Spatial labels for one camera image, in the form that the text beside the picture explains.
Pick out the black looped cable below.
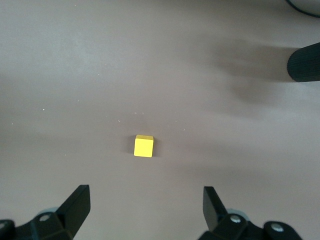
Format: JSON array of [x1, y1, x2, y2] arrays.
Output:
[[284, 0, 320, 19]]

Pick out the black ribbed cylinder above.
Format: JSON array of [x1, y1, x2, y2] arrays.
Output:
[[286, 41, 320, 84]]

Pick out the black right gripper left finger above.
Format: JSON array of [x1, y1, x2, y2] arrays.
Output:
[[0, 184, 91, 240]]

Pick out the yellow block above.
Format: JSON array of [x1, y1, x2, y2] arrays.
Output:
[[133, 134, 154, 159]]

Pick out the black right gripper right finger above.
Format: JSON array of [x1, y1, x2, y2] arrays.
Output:
[[199, 186, 306, 240]]

